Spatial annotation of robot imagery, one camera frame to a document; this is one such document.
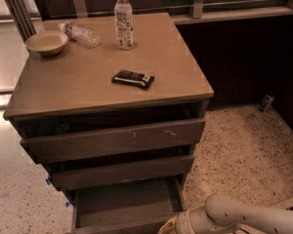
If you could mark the lying clear water bottle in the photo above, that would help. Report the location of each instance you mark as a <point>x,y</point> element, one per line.
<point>80,34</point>

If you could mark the black snack packet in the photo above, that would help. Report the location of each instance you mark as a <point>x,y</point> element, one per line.
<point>130,78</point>

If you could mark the small dark floor object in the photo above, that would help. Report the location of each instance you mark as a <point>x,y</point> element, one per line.
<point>265,103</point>

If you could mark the beige bowl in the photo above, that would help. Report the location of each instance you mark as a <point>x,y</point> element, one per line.
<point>47,43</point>

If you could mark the drawer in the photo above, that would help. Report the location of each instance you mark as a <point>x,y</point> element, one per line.
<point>138,207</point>
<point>83,145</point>
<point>121,173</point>

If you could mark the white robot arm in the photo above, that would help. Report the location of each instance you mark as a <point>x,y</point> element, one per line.
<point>223,215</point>

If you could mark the upright clear water bottle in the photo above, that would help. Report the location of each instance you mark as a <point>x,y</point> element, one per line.
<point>123,24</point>

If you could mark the brown drawer cabinet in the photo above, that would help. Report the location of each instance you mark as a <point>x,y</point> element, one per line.
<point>72,92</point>

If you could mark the blue tape piece upper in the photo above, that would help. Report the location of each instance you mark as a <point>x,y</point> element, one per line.
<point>48,181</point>

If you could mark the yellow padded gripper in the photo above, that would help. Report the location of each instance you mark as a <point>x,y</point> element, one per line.
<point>182,222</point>

